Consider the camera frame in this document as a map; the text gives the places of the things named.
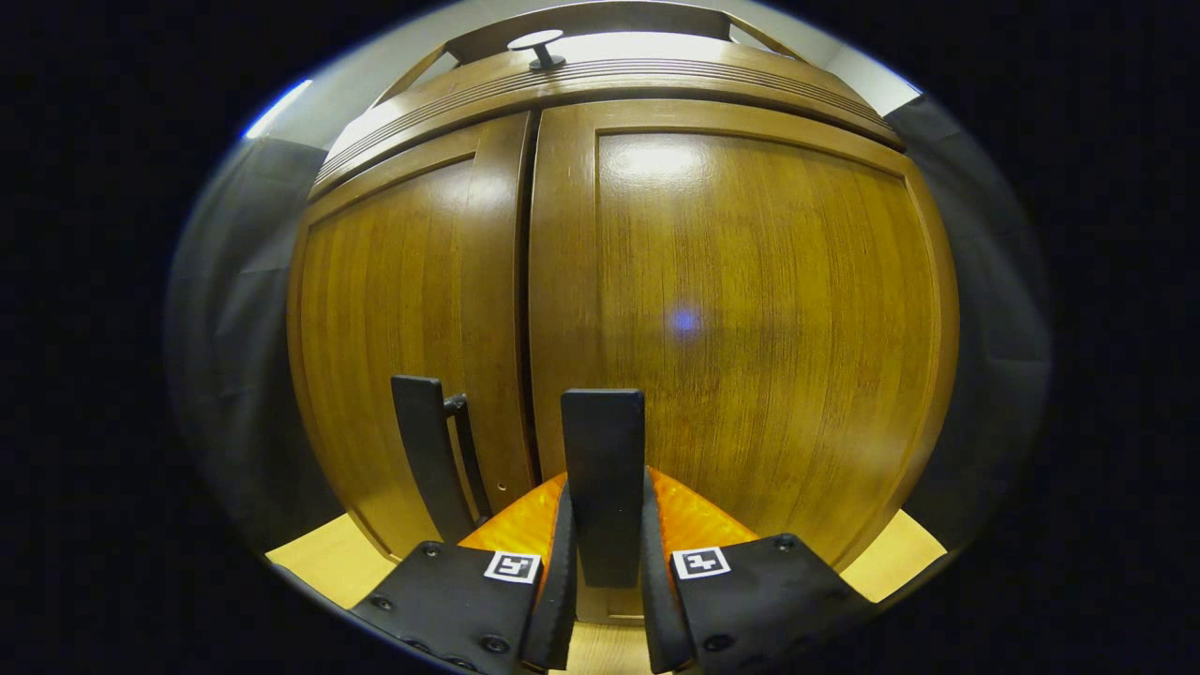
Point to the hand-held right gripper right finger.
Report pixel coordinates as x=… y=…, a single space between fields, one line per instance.
x=656 y=609

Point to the black round drawer knob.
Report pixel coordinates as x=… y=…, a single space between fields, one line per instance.
x=536 y=41

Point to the wooden cabinet door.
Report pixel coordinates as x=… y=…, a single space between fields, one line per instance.
x=750 y=328
x=394 y=309

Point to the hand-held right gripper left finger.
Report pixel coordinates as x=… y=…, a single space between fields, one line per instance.
x=560 y=609

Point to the wooden ribbed drawer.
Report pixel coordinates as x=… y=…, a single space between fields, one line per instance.
x=600 y=82

